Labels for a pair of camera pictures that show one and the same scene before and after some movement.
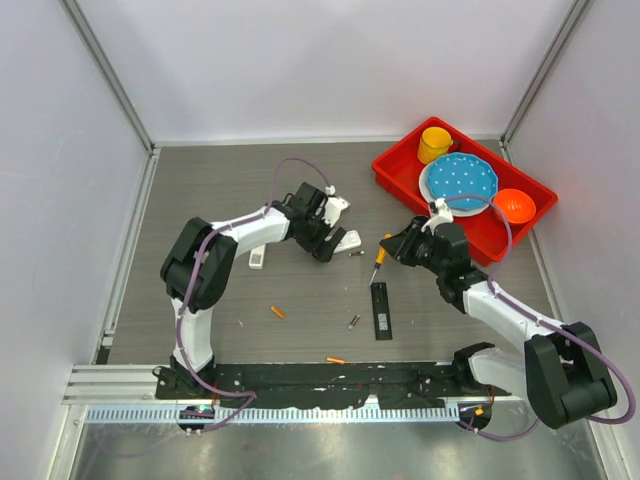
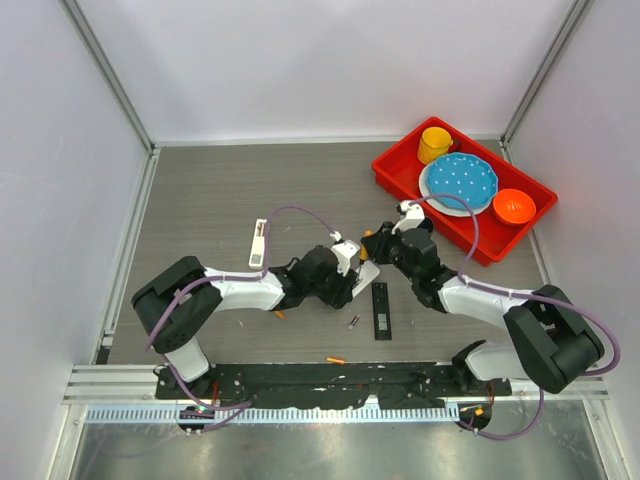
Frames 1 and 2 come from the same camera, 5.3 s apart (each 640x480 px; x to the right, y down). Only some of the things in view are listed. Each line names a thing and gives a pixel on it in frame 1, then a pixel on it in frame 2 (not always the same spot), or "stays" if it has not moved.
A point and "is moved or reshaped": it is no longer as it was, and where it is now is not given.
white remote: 349,240 -> 368,273
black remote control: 381,311 stays
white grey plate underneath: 422,179 stays
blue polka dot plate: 465,181 stays
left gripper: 322,252 -> 343,291
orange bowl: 514,205 stays
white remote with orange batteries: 256,260 stays
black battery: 354,321 stays
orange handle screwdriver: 380,258 is moved or reshaped
